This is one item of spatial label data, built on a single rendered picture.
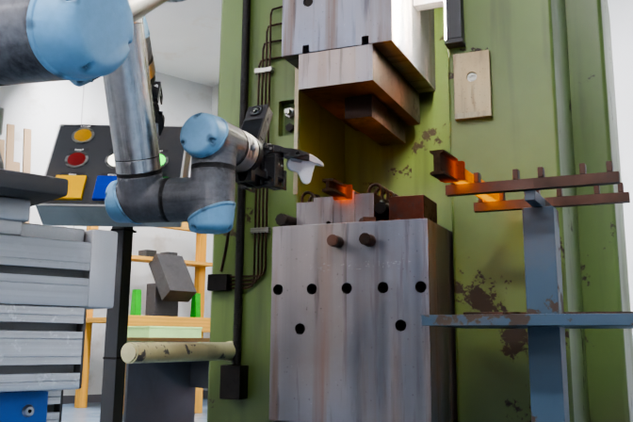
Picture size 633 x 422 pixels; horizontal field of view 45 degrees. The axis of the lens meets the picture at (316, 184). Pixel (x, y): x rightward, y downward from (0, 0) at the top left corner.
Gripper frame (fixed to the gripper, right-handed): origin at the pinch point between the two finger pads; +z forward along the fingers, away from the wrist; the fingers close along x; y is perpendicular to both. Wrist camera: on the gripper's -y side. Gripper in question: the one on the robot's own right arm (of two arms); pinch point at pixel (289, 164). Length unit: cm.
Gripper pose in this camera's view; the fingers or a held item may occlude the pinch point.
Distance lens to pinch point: 157.6
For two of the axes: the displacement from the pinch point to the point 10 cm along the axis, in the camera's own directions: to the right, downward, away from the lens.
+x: 9.2, -0.7, -3.9
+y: -0.1, 9.8, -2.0
